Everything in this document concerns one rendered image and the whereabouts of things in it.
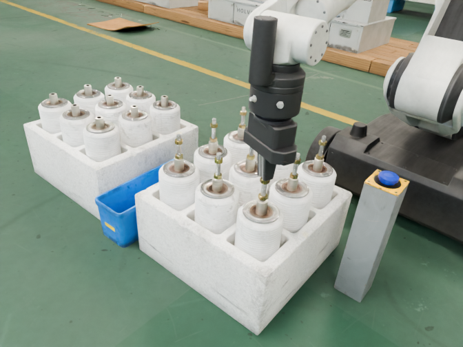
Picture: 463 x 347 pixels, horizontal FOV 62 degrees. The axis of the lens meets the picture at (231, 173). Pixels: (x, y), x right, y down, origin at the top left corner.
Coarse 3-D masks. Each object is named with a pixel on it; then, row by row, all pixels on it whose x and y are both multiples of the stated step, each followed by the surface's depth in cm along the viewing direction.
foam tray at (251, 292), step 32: (256, 160) 112; (160, 224) 90; (192, 224) 84; (320, 224) 87; (160, 256) 96; (192, 256) 86; (224, 256) 78; (288, 256) 78; (320, 256) 97; (224, 288) 83; (256, 288) 75; (288, 288) 86; (256, 320) 80
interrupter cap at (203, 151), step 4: (208, 144) 100; (200, 148) 98; (204, 148) 98; (208, 148) 99; (220, 148) 99; (224, 148) 99; (200, 152) 96; (204, 152) 97; (208, 152) 97; (220, 152) 97; (224, 152) 97; (204, 156) 95; (208, 156) 95; (212, 156) 95; (224, 156) 96
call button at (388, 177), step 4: (380, 172) 78; (384, 172) 78; (388, 172) 78; (392, 172) 79; (380, 176) 77; (384, 176) 77; (388, 176) 77; (392, 176) 77; (396, 176) 77; (380, 180) 78; (384, 180) 77; (388, 180) 76; (392, 180) 76; (396, 180) 76; (384, 184) 77; (388, 184) 77; (392, 184) 77
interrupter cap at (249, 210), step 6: (246, 204) 79; (252, 204) 79; (270, 204) 79; (246, 210) 77; (252, 210) 78; (270, 210) 78; (276, 210) 78; (246, 216) 76; (252, 216) 76; (258, 216) 76; (264, 216) 76; (270, 216) 76; (276, 216) 76; (258, 222) 74; (264, 222) 74; (270, 222) 75
